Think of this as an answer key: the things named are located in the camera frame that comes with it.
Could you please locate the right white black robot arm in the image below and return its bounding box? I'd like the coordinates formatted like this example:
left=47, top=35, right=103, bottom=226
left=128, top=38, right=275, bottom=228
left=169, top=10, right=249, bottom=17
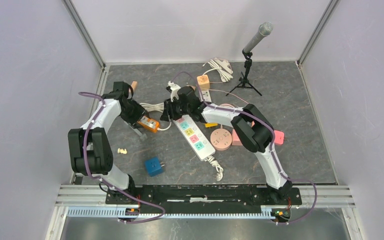
left=161, top=82, right=293, bottom=204

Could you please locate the orange wooden cube socket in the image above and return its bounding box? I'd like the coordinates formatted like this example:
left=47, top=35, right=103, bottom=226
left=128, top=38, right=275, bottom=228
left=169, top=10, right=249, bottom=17
left=196, top=74, right=210, bottom=91

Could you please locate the small cream plug piece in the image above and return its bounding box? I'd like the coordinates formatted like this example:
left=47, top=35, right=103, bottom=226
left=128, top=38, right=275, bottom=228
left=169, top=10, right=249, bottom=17
left=117, top=148, right=128, bottom=155

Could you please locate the orange square plug with cable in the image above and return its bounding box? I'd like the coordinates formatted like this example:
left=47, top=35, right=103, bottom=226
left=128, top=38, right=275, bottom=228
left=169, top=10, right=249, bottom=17
left=208, top=89, right=248, bottom=104

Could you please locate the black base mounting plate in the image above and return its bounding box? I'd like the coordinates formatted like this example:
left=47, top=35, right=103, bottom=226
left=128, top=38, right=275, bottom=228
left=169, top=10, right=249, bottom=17
left=105, top=184, right=303, bottom=216

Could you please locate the grey handheld microphone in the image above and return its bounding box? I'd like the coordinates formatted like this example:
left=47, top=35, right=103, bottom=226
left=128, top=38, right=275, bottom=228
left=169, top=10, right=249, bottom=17
left=242, top=21, right=274, bottom=54

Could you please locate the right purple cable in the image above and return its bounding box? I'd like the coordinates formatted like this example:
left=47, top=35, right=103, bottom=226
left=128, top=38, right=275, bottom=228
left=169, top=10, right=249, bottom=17
left=171, top=71, right=319, bottom=226

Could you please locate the wooden block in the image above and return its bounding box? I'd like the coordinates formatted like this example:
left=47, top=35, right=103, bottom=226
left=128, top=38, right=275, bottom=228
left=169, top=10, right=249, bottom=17
left=131, top=81, right=138, bottom=91

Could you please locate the white bundled cable top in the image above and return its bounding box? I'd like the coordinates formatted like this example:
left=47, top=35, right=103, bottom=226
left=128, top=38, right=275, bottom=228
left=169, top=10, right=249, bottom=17
left=202, top=57, right=235, bottom=83

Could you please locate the white strip cable with plug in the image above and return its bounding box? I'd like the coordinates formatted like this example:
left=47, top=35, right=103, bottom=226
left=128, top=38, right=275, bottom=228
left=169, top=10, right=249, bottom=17
left=205, top=156, right=225, bottom=182

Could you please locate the white long power strip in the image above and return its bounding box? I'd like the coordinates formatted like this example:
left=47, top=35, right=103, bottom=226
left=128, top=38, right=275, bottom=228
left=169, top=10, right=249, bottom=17
left=173, top=115, right=216, bottom=161

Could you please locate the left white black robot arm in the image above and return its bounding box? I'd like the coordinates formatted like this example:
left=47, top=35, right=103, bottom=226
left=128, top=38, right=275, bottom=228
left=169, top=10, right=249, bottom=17
left=67, top=81, right=148, bottom=204

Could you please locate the yellow cube adapter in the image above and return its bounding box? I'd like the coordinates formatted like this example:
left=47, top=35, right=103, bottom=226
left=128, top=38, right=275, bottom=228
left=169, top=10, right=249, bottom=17
left=204, top=123, right=218, bottom=128

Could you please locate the black tripod microphone stand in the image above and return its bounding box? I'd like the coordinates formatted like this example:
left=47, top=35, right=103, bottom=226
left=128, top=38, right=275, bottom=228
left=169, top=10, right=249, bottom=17
left=226, top=51, right=262, bottom=96

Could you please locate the orange power strip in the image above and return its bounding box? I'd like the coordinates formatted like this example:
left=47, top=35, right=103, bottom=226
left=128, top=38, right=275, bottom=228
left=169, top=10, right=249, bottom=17
left=137, top=115, right=160, bottom=133

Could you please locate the white green small power strip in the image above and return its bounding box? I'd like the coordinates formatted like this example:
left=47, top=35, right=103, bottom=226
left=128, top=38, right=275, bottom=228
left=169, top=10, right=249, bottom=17
left=202, top=90, right=212, bottom=103

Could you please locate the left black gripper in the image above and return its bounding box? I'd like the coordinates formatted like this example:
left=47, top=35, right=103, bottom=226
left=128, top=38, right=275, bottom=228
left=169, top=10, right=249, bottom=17
left=119, top=99, right=150, bottom=130

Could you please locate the pink round socket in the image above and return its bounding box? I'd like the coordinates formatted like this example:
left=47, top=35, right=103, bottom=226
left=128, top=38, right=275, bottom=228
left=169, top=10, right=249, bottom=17
left=210, top=128, right=233, bottom=151

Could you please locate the white coiled cable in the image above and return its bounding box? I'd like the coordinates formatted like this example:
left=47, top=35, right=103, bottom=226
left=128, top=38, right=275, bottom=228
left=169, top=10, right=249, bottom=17
left=139, top=101, right=173, bottom=132

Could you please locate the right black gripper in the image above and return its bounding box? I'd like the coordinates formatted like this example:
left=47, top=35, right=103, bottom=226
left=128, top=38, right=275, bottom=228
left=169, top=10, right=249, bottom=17
left=159, top=96, right=191, bottom=123

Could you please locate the pink red plug adapter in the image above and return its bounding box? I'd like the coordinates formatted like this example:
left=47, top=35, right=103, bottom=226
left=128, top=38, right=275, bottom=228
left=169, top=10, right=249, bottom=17
left=274, top=130, right=285, bottom=146

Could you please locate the blue cube adapter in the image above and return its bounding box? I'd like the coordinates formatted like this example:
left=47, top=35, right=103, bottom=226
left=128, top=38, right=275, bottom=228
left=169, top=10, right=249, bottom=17
left=144, top=157, right=164, bottom=177

